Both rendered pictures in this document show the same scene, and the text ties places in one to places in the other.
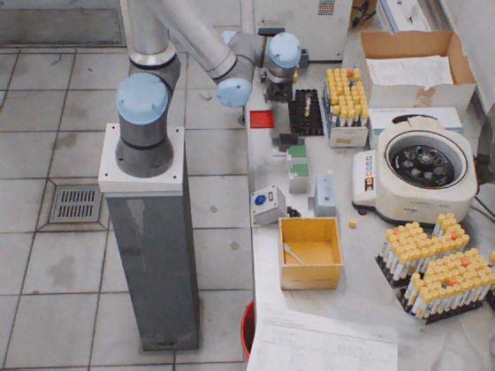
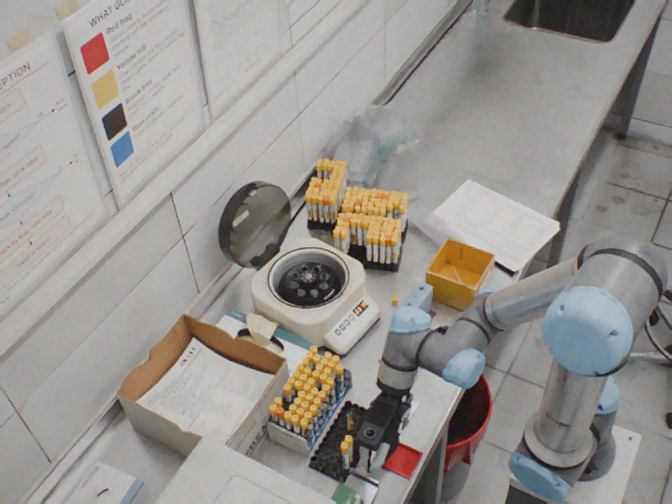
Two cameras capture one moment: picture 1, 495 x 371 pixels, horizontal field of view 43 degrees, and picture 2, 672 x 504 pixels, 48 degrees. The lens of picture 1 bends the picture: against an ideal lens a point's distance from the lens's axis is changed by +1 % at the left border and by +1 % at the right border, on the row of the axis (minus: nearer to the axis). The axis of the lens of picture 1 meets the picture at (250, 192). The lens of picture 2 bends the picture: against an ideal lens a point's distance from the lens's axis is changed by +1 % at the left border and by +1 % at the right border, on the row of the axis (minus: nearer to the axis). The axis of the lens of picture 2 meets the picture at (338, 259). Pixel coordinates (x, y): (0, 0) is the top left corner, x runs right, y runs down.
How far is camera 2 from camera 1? 2.06 m
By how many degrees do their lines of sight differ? 79
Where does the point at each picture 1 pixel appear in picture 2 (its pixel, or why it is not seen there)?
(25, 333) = not seen: outside the picture
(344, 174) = (362, 351)
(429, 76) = (182, 391)
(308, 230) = (447, 290)
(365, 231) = (387, 293)
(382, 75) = (230, 419)
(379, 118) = (292, 359)
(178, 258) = not seen: hidden behind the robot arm
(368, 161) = (341, 330)
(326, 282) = (455, 259)
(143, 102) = not seen: hidden behind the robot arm
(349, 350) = (467, 222)
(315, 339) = (488, 236)
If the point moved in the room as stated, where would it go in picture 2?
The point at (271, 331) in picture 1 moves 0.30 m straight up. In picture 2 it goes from (517, 252) to (534, 164)
